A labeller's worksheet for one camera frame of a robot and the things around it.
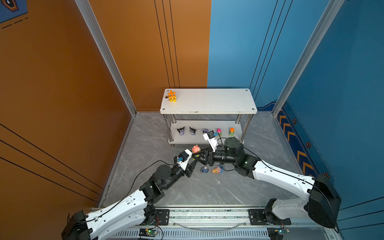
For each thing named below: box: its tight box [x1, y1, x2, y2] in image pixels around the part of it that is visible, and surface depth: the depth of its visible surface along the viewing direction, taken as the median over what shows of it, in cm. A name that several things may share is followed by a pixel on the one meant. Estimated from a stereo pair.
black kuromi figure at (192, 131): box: [189, 126, 197, 136], surface depth 98 cm
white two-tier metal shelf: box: [159, 88, 258, 147], surface depth 85 cm
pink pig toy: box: [191, 144, 201, 154], surface depth 68 cm
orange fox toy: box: [168, 89, 177, 103], surface depth 76 cm
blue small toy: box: [211, 165, 225, 175], surface depth 89 cm
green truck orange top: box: [229, 127, 235, 137], surface depth 100 cm
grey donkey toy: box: [201, 166, 209, 174], surface depth 89 cm
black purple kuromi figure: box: [176, 126, 185, 136], surface depth 96 cm
